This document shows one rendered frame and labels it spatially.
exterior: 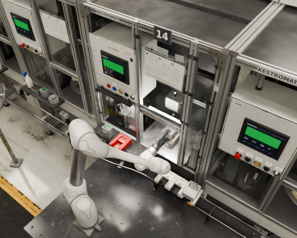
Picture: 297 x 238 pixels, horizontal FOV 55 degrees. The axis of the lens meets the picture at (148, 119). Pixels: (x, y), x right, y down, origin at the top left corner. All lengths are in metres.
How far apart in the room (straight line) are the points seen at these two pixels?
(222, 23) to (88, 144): 1.10
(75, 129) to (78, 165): 0.32
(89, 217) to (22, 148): 1.98
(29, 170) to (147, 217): 1.81
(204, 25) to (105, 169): 1.52
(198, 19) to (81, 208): 1.50
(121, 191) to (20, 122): 2.25
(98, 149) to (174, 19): 0.94
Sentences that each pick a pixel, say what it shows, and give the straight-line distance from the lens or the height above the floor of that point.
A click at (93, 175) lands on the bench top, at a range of 2.63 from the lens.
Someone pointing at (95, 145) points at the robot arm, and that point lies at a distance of 1.78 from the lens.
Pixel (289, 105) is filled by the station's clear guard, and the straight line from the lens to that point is 1.61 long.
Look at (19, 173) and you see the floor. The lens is 3.75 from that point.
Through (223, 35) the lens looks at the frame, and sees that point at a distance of 1.76.
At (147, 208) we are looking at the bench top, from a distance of 2.42.
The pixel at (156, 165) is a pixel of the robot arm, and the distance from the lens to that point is 2.09.
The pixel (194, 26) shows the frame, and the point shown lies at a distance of 1.83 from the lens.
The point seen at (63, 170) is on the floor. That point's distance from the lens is 3.59.
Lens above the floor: 2.83
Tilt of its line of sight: 45 degrees down
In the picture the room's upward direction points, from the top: straight up
